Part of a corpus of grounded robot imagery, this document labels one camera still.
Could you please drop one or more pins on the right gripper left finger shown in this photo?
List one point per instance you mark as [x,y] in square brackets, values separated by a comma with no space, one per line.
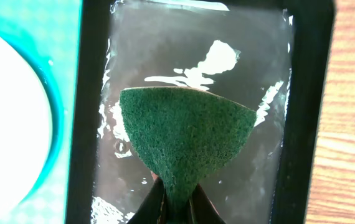
[153,210]

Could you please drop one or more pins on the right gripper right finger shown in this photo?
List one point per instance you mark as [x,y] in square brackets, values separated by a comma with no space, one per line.
[202,210]

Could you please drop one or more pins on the green scrub sponge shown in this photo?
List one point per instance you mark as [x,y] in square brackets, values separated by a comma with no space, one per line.
[183,135]

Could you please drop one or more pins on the white plate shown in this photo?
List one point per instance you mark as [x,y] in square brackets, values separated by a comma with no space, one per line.
[25,127]

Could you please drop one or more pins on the black water tray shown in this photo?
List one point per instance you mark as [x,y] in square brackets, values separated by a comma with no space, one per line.
[267,55]

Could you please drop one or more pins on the teal plastic tray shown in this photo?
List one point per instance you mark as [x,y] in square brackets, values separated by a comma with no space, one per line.
[47,33]

